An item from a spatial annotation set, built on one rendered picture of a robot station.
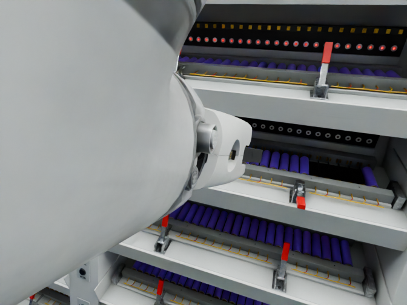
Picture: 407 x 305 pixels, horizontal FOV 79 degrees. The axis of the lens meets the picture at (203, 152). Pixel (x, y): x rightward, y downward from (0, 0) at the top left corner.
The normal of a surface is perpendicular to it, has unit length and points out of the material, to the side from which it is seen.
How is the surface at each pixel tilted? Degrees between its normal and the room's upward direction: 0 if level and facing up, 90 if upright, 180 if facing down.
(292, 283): 19
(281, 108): 109
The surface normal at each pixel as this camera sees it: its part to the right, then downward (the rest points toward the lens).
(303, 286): 0.00, -0.85
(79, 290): -0.31, 0.19
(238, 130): 0.91, -0.10
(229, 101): -0.32, 0.50
